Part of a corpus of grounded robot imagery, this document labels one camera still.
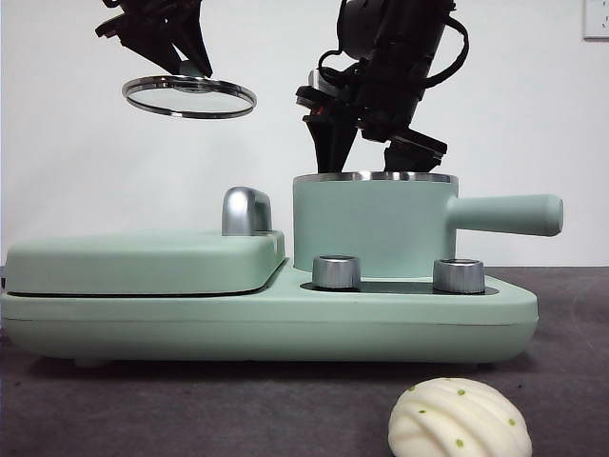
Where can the glass pot lid green knob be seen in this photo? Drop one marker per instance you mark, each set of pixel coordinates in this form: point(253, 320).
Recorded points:
point(188, 86)

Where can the white wall power outlet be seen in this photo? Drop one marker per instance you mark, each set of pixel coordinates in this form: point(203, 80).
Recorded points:
point(597, 19)

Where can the mint green griddle lid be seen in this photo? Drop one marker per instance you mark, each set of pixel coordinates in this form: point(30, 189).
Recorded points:
point(143, 266)

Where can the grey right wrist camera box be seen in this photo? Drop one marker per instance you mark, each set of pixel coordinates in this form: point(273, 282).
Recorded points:
point(320, 82)

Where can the ridged white bun green specks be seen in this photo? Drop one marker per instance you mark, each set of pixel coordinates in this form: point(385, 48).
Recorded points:
point(457, 423)

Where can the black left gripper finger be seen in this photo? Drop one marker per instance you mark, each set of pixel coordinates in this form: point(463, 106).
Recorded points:
point(152, 45)
point(192, 33)

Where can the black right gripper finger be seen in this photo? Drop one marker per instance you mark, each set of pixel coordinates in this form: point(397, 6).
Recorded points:
point(330, 143)
point(411, 159)

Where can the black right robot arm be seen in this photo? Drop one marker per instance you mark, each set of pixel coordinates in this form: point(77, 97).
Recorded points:
point(395, 28)

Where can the mint green breakfast maker base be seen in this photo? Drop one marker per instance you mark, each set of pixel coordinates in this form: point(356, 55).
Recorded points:
point(285, 328)

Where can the chrome control knob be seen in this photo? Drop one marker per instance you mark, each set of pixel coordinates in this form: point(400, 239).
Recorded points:
point(457, 276)
point(335, 273)

